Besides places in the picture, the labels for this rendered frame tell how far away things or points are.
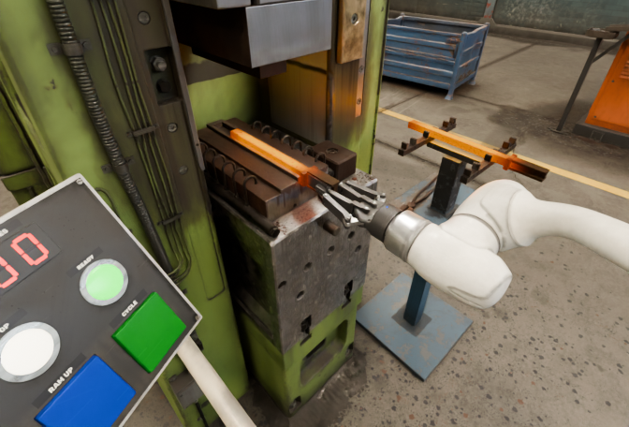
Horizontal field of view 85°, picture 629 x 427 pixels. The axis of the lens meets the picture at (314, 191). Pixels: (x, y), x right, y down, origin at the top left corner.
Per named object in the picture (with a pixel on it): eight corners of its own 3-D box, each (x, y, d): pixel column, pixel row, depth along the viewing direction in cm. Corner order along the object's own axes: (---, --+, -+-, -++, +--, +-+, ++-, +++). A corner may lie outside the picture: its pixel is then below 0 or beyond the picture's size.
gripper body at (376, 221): (379, 252, 68) (343, 228, 73) (403, 231, 73) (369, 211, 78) (385, 224, 63) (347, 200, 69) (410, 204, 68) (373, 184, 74)
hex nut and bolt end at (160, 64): (177, 94, 67) (168, 56, 63) (162, 96, 65) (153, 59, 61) (170, 90, 69) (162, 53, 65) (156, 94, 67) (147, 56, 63)
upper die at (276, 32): (330, 49, 71) (332, -4, 66) (252, 68, 60) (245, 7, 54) (221, 22, 96) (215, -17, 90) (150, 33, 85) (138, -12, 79)
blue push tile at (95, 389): (138, 392, 44) (97, 354, 41) (87, 458, 39) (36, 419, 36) (130, 391, 45) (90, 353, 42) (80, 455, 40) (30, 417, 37)
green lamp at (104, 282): (133, 289, 46) (123, 267, 44) (95, 310, 43) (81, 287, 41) (124, 276, 48) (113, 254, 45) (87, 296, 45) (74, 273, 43)
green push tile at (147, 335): (187, 326, 52) (156, 291, 49) (151, 373, 46) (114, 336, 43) (180, 326, 53) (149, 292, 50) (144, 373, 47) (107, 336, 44)
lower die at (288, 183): (327, 189, 92) (328, 162, 87) (268, 224, 80) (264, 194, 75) (238, 139, 116) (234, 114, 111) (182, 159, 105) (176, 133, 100)
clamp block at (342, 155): (357, 172, 99) (358, 153, 95) (336, 184, 94) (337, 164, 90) (327, 157, 106) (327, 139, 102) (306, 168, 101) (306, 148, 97)
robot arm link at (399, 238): (427, 248, 70) (402, 233, 74) (438, 213, 65) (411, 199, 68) (402, 272, 65) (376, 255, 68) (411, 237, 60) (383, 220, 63)
